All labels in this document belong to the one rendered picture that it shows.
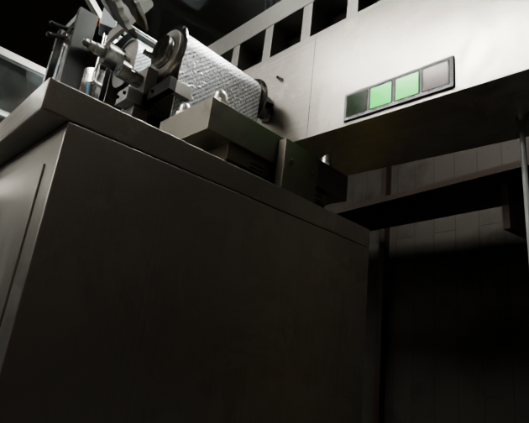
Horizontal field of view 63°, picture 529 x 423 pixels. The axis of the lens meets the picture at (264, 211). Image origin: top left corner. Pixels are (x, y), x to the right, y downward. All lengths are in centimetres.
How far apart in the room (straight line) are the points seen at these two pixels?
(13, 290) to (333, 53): 91
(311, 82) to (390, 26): 23
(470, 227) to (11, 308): 241
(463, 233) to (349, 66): 173
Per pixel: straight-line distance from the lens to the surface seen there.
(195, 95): 99
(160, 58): 104
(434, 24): 104
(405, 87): 97
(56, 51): 143
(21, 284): 50
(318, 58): 120
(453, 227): 272
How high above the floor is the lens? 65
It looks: 17 degrees up
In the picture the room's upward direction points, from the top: 7 degrees clockwise
